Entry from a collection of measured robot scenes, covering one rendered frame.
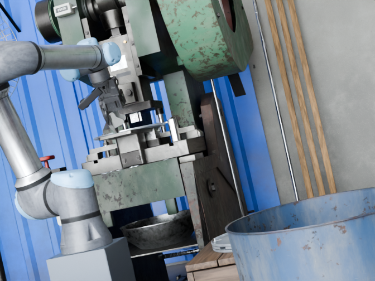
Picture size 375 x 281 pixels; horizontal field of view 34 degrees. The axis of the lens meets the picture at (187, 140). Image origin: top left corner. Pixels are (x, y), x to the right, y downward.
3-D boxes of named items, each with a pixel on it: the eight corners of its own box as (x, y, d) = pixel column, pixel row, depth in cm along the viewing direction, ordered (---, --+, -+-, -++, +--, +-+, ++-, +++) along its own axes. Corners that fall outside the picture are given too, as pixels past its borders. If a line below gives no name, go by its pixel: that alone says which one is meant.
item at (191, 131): (200, 136, 247) (195, 111, 247) (161, 145, 251) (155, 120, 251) (203, 135, 253) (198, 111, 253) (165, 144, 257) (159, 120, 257)
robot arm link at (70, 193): (80, 216, 171) (69, 168, 172) (47, 222, 179) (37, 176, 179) (108, 207, 181) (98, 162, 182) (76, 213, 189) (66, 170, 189)
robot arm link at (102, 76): (84, 75, 217) (90, 67, 224) (89, 87, 219) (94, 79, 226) (104, 70, 215) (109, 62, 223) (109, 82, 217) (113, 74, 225)
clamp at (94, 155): (123, 154, 255) (117, 130, 255) (86, 162, 259) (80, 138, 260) (128, 153, 261) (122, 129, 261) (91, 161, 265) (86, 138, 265)
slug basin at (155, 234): (195, 243, 235) (188, 217, 235) (113, 258, 243) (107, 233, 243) (212, 227, 268) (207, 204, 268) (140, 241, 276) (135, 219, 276)
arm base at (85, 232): (101, 248, 170) (93, 213, 171) (52, 257, 174) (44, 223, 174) (120, 237, 185) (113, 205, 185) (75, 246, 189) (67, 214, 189)
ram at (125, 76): (141, 101, 242) (124, 27, 243) (106, 110, 246) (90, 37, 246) (154, 101, 259) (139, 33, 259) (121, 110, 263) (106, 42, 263)
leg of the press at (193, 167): (246, 330, 216) (189, 80, 217) (215, 335, 219) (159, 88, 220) (274, 267, 305) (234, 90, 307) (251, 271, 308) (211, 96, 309)
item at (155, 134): (155, 139, 250) (153, 127, 250) (121, 146, 253) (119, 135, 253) (162, 137, 258) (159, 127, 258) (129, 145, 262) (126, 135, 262)
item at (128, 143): (139, 164, 225) (131, 128, 225) (105, 172, 229) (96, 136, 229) (159, 159, 250) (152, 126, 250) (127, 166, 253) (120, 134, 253)
